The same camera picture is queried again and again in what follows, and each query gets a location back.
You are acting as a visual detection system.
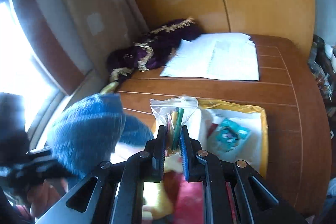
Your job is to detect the zip bag of pens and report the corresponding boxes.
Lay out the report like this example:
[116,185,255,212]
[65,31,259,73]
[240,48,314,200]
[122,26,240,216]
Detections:
[150,96,198,154]

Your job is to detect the cartoon tissue pack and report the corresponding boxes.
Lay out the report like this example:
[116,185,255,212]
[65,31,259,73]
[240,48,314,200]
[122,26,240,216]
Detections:
[207,118,251,153]

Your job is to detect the white plastic package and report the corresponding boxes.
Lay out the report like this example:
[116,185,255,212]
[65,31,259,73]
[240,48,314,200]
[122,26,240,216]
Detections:
[186,109,263,172]

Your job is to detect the yellow lined white box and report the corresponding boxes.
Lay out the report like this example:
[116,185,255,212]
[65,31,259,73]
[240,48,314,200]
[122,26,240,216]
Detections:
[152,98,269,180]

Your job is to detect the red tissue pack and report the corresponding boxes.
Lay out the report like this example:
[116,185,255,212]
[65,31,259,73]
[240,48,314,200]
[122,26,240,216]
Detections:
[162,170,237,224]

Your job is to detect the yellow snack bag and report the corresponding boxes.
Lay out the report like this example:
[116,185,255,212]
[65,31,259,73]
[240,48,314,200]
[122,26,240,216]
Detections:
[142,153,183,223]

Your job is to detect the blue towel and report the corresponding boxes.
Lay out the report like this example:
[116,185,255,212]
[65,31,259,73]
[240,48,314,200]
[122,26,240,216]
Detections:
[47,94,154,188]

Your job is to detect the yellow towel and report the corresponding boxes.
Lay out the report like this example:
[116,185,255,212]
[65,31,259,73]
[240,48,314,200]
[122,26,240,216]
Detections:
[100,81,119,95]

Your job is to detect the person's left hand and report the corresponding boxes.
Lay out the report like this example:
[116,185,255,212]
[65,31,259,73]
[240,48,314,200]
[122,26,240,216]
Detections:
[27,178,68,218]

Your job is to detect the purple gold fringed cloth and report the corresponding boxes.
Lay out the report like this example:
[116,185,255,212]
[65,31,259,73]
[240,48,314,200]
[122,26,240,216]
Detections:
[106,17,203,84]

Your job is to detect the white paper sheets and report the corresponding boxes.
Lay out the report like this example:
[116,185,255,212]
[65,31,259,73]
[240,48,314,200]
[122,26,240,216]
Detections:
[160,33,260,81]

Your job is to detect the beige curtain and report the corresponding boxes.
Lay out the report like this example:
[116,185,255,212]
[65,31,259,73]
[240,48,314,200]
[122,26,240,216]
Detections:
[63,0,149,79]

